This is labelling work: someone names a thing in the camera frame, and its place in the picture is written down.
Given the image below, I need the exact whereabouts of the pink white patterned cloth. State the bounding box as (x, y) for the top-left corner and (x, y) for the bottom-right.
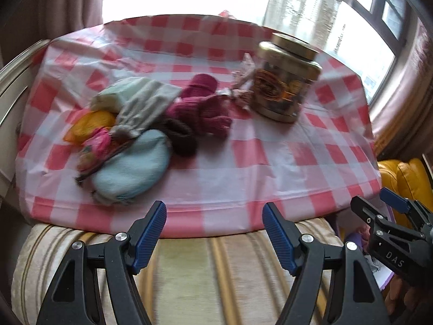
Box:
(230, 54), (258, 109)

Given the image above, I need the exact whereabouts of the sheer white curtain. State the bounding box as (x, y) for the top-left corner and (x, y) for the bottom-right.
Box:
(264, 0), (356, 48)

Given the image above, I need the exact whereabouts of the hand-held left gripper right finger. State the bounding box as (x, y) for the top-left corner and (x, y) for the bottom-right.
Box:
(262, 202), (389, 325)

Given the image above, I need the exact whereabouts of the magenta knit glove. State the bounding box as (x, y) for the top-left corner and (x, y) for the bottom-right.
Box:
(166, 94), (233, 139)

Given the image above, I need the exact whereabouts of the light blue knit hat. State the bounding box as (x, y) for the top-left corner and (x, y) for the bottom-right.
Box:
(91, 129), (171, 206)

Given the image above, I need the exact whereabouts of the patterned pink curtain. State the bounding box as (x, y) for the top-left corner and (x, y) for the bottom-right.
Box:
(369, 17), (433, 163)

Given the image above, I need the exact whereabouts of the pink white checkered tablecloth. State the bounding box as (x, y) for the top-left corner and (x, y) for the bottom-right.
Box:
(15, 15), (383, 239)

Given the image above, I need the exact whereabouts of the pink floral pouch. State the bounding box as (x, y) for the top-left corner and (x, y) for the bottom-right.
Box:
(76, 127), (114, 177)

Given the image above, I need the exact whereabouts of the orange yellow soft pouch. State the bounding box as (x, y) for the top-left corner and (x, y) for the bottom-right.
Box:
(64, 110), (117, 143)

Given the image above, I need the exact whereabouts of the gold lidded jar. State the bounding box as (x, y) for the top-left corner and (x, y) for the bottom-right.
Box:
(248, 32), (323, 124)

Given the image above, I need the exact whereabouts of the striped beige sofa cushion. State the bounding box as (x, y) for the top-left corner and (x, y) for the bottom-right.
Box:
(12, 218), (346, 325)

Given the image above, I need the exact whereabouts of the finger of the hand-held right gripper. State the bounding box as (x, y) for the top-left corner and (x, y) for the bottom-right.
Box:
(350, 195), (388, 231)
(379, 187), (433, 228)

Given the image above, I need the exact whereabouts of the yellow leather armchair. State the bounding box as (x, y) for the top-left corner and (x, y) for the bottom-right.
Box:
(377, 157), (433, 217)

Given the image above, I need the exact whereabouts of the purple storage box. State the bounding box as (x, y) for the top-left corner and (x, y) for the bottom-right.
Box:
(333, 206), (396, 292)

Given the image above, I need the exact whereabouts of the dark window frame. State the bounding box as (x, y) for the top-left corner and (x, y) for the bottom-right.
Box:
(348, 0), (420, 105)

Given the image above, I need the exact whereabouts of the dark brown knit scarf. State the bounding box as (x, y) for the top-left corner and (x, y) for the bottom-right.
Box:
(162, 118), (198, 158)

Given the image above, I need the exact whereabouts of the pale green soft pack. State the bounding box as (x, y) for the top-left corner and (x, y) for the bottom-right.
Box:
(91, 78), (149, 112)

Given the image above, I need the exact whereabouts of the pink plain curtain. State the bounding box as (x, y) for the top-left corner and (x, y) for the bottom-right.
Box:
(34, 0), (105, 41)

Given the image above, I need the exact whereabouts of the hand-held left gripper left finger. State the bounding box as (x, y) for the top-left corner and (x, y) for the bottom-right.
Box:
(35, 200), (168, 325)

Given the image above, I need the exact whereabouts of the grey white knit hat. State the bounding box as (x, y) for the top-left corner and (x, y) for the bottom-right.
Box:
(111, 79), (183, 139)

